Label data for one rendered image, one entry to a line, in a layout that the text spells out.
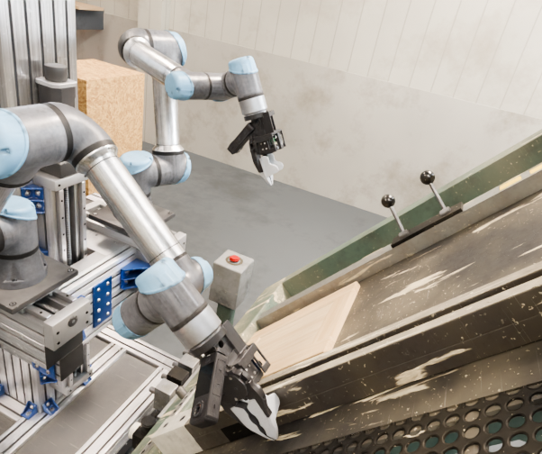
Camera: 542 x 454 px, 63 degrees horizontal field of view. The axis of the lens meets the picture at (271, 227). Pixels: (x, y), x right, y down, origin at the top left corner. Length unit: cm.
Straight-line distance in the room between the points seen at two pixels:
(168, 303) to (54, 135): 39
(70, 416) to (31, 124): 145
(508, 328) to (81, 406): 179
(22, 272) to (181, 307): 69
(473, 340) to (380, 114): 394
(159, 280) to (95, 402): 145
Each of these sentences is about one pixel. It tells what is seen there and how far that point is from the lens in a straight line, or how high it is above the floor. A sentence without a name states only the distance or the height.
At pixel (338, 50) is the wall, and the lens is 458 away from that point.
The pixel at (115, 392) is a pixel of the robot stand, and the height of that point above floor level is 21.
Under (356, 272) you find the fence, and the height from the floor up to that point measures 121.
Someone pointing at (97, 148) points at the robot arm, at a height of 152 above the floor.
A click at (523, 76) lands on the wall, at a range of 444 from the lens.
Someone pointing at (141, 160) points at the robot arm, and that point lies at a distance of 161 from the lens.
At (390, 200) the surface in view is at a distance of 123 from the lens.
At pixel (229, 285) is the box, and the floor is 86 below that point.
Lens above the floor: 186
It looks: 28 degrees down
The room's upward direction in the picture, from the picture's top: 11 degrees clockwise
